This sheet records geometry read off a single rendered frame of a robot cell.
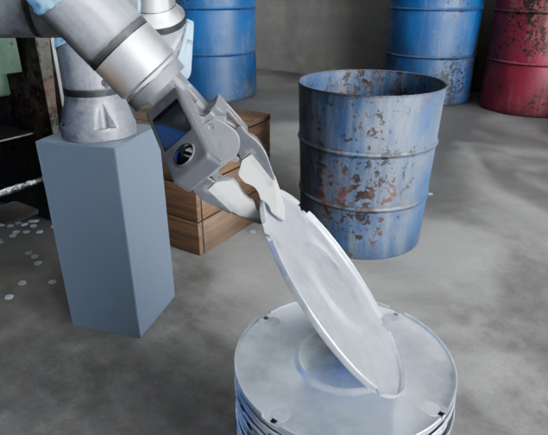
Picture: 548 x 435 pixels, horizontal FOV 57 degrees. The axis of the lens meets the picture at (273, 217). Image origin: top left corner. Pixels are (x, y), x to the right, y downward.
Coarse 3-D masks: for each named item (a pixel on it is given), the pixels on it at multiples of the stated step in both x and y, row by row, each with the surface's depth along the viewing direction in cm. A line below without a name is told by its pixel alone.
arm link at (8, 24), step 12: (0, 0) 56; (12, 0) 56; (24, 0) 56; (0, 12) 56; (12, 12) 56; (24, 12) 56; (0, 24) 57; (12, 24) 57; (24, 24) 57; (0, 36) 59; (12, 36) 59; (24, 36) 60; (36, 36) 60
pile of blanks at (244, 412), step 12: (396, 312) 78; (240, 396) 64; (240, 408) 66; (252, 408) 61; (240, 420) 67; (252, 420) 63; (264, 420) 59; (444, 420) 60; (240, 432) 66; (252, 432) 63; (264, 432) 60; (276, 432) 59; (432, 432) 59; (444, 432) 62
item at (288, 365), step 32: (256, 320) 75; (288, 320) 76; (384, 320) 76; (416, 320) 75; (256, 352) 70; (288, 352) 70; (320, 352) 69; (416, 352) 70; (448, 352) 69; (256, 384) 64; (288, 384) 64; (320, 384) 63; (352, 384) 63; (416, 384) 64; (448, 384) 64; (320, 416) 59; (352, 416) 59; (384, 416) 59; (416, 416) 59
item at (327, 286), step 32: (288, 224) 63; (320, 224) 75; (288, 256) 55; (320, 256) 64; (320, 288) 57; (352, 288) 68; (320, 320) 52; (352, 320) 59; (352, 352) 54; (384, 352) 64; (384, 384) 57
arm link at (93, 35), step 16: (32, 0) 48; (48, 0) 47; (64, 0) 47; (80, 0) 47; (96, 0) 48; (112, 0) 49; (128, 0) 51; (48, 16) 48; (64, 16) 48; (80, 16) 48; (96, 16) 48; (112, 16) 48; (128, 16) 49; (64, 32) 49; (80, 32) 48; (96, 32) 48; (112, 32) 49; (128, 32) 49; (80, 48) 50; (96, 48) 49; (112, 48) 49; (96, 64) 50
